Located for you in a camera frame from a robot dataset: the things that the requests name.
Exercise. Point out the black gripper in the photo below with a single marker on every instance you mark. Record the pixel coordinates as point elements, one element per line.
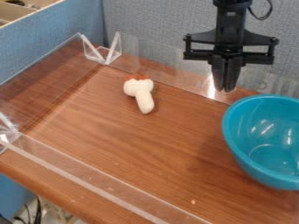
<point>234,43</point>

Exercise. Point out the clear acrylic left barrier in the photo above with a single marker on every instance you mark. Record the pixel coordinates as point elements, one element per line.
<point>21,57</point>

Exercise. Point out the clear acrylic back barrier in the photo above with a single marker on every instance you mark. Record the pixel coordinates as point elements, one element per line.
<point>161,61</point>

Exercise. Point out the blue plastic bowl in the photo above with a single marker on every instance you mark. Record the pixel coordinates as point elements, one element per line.
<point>261,129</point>

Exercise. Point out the white plush mushroom toy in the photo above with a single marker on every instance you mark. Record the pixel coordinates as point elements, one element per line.
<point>138,87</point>

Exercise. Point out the clear acrylic front barrier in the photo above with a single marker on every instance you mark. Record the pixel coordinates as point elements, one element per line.
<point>93,179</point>

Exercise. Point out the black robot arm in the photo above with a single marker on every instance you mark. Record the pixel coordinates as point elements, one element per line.
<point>240,4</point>

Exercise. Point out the clear acrylic corner bracket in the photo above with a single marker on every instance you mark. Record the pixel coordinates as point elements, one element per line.
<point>102,54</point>

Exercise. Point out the clear acrylic barrier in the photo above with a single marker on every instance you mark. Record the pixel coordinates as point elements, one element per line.
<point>21,57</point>
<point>93,179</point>
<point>161,61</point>

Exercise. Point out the wooden shelf box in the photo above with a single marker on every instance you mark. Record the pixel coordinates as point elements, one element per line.
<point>15,10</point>

